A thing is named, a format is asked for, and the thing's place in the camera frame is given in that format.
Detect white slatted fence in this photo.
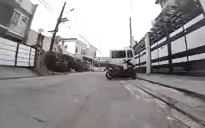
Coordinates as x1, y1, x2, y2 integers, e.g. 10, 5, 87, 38
0, 34, 37, 68

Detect black and white fence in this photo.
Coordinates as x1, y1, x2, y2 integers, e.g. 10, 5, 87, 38
132, 0, 205, 76

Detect white vehicle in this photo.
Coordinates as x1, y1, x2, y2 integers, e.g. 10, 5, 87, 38
109, 47, 136, 68

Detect grey building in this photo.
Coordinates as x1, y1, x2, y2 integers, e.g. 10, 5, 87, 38
0, 0, 40, 43

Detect dark utility pole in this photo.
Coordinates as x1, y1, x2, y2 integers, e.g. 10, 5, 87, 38
47, 1, 68, 53

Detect thin pole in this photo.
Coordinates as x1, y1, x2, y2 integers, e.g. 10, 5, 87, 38
128, 0, 134, 50

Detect row of buildings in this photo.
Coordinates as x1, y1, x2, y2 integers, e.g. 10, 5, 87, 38
26, 29, 102, 71

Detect grey concrete road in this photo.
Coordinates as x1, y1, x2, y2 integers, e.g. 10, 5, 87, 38
0, 70, 191, 128

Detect grey concrete sidewalk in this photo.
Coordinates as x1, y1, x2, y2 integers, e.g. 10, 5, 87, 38
0, 64, 74, 82
119, 72, 205, 128

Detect overhead wires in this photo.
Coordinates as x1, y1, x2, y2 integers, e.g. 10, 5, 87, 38
38, 0, 104, 56

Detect dark bushes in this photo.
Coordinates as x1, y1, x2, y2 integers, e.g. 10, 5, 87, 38
43, 51, 91, 73

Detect black motorcycle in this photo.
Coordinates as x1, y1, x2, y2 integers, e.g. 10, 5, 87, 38
104, 59, 138, 81

